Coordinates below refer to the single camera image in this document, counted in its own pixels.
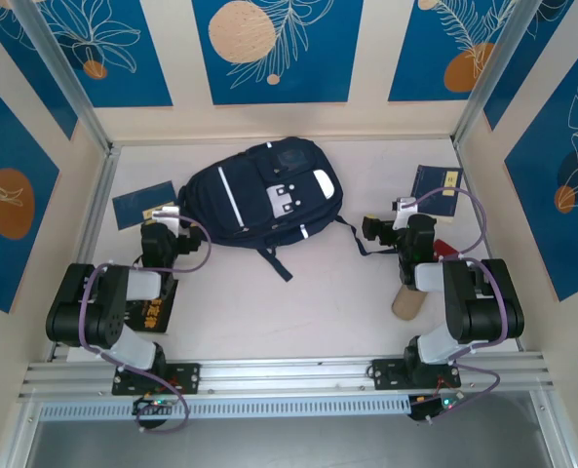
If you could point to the small red notebook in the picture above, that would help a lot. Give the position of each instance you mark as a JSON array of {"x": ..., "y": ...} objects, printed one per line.
[{"x": 444, "y": 247}]

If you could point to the blue book yellow label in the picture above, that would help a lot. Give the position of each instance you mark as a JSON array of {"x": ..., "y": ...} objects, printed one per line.
[
  {"x": 435, "y": 187},
  {"x": 132, "y": 205}
]

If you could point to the wooden cylinder block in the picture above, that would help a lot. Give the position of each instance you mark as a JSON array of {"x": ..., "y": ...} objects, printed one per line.
[{"x": 406, "y": 304}]

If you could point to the black book gold print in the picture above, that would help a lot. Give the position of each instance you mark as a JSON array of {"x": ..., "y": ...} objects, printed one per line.
[{"x": 152, "y": 317}]

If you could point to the navy blue backpack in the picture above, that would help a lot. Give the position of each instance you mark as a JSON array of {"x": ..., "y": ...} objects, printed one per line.
[{"x": 249, "y": 195}]

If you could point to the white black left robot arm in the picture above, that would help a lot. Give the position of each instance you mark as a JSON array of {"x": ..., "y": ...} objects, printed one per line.
[{"x": 88, "y": 312}]

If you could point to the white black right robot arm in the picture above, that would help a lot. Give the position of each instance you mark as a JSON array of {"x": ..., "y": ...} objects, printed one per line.
[{"x": 483, "y": 302}]

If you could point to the small circuit board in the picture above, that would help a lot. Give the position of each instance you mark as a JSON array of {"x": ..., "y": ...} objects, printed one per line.
[
  {"x": 154, "y": 403},
  {"x": 430, "y": 407}
]

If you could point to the grey metal shelf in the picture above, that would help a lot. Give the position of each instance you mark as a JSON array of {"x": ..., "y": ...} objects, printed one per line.
[{"x": 288, "y": 446}]

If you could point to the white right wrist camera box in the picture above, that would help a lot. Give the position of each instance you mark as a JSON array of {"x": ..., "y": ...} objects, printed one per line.
[{"x": 404, "y": 212}]

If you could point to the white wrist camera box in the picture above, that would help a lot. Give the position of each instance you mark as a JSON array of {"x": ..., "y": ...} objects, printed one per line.
[
  {"x": 404, "y": 212},
  {"x": 166, "y": 217}
]

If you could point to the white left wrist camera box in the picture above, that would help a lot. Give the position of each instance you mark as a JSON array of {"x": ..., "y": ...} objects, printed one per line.
[{"x": 166, "y": 217}]

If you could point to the aluminium side rail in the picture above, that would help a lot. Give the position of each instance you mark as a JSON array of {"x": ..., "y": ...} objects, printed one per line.
[
  {"x": 96, "y": 205},
  {"x": 470, "y": 181}
]

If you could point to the blue floral wall panel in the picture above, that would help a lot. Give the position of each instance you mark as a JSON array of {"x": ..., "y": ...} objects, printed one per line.
[
  {"x": 551, "y": 54},
  {"x": 6, "y": 146},
  {"x": 25, "y": 63},
  {"x": 318, "y": 73},
  {"x": 537, "y": 195},
  {"x": 415, "y": 58},
  {"x": 137, "y": 73}
]

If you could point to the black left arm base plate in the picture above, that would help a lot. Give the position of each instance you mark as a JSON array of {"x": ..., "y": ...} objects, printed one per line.
[{"x": 191, "y": 378}]

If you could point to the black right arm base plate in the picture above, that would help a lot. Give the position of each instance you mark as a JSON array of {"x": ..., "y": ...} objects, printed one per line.
[{"x": 386, "y": 373}]

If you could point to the aluminium mounting rail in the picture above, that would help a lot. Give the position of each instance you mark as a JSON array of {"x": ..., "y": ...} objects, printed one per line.
[{"x": 288, "y": 375}]

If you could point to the aluminium frame post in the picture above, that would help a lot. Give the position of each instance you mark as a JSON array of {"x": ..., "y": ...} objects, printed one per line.
[
  {"x": 64, "y": 73},
  {"x": 508, "y": 73}
]

